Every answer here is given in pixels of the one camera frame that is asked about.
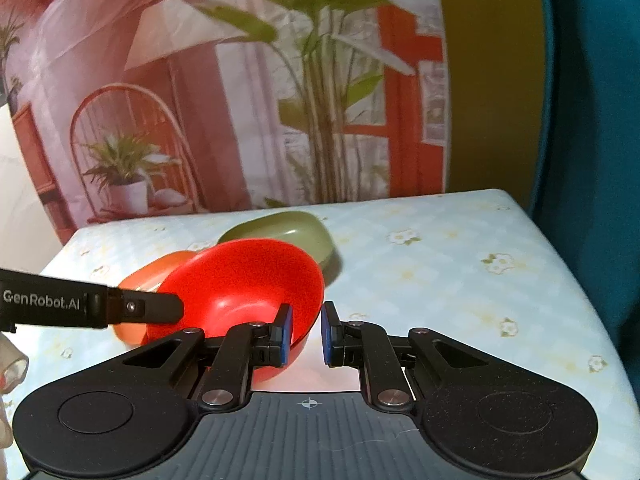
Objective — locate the green bowl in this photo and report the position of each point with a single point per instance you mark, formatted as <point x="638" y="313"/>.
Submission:
<point x="295" y="235"/>

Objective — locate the floral checked tablecloth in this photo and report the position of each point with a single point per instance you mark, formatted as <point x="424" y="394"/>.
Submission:
<point x="450" y="270"/>

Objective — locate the person's left hand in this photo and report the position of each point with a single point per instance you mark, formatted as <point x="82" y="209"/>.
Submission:
<point x="11" y="365"/>

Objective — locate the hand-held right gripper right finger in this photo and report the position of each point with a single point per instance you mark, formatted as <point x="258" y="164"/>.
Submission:
<point x="327" y="336"/>

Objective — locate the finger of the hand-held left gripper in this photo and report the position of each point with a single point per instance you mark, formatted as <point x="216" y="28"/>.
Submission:
<point x="150" y="306"/>

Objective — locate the printed backdrop cloth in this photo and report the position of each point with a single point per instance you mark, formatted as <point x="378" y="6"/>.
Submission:
<point x="200" y="110"/>

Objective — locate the orange bowl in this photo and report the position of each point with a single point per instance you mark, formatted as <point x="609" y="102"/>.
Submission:
<point x="155" y="270"/>

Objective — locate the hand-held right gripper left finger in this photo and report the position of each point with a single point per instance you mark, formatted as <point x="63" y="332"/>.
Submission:
<point x="286" y="336"/>

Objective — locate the red bowl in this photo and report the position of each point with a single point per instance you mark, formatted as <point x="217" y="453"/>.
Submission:
<point x="240" y="280"/>

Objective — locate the teal cloth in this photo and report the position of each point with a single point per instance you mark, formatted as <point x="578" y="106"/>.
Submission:
<point x="590" y="135"/>

